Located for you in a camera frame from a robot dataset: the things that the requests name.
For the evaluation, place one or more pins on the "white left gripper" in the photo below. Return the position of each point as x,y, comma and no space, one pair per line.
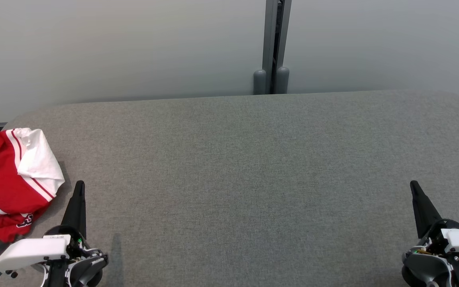
30,251

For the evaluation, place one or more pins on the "grey fabric sofa cushion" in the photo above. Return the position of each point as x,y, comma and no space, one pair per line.
233,179

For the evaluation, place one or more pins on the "grey vertical partition post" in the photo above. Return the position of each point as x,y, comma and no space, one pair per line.
271,36

